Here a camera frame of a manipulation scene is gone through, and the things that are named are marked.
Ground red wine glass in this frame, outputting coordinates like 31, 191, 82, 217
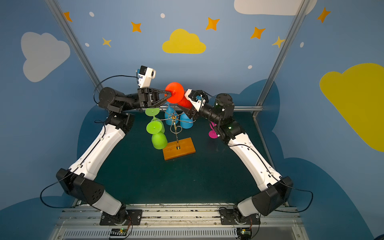
165, 82, 192, 109

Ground pink wine glass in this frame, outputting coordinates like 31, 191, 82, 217
209, 122, 218, 139

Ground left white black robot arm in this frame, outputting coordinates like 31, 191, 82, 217
56, 87, 175, 226

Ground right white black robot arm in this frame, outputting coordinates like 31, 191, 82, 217
179, 89, 293, 223

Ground back green wine glass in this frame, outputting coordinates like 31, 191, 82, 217
145, 108, 165, 134

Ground green wine glass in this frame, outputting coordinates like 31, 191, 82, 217
145, 108, 165, 134
146, 121, 168, 150

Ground right blue wine glass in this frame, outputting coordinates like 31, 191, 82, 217
179, 112, 194, 129

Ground blue wine glass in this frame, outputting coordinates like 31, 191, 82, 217
164, 104, 179, 126
179, 112, 194, 129

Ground left blue wine glass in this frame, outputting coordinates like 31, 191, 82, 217
164, 104, 179, 126

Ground orange wooden rack base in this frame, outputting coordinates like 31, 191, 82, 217
163, 138, 196, 161

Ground front green wine glass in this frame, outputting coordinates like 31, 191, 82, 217
146, 121, 168, 150

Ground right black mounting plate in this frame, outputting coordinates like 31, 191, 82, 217
218, 208, 261, 225

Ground black mounting plate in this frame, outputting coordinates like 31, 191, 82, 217
218, 208, 261, 225
100, 209, 143, 226

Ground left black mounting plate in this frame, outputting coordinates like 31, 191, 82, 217
100, 209, 143, 226

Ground aluminium front base rails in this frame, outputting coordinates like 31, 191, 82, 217
50, 203, 309, 240

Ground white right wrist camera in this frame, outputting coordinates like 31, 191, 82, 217
185, 89, 209, 110

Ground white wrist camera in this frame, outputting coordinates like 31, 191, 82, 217
138, 66, 156, 89
185, 89, 209, 110

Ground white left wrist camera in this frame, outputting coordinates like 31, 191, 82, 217
138, 66, 156, 89

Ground gold wire glass rack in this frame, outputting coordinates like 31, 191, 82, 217
161, 105, 183, 142

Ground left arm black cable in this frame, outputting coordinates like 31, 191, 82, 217
40, 74, 140, 209

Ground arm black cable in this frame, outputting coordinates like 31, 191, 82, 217
224, 143, 315, 214
40, 74, 140, 209

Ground horizontal aluminium back rail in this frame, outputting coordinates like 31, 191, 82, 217
104, 104, 264, 113

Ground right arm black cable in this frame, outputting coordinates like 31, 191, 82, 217
224, 143, 315, 214

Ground left aluminium corner post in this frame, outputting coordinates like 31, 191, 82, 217
45, 0, 103, 103

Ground aluminium corner post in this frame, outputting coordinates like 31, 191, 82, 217
256, 0, 311, 108
45, 0, 103, 103

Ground right aluminium corner post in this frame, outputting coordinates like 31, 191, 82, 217
256, 0, 311, 108

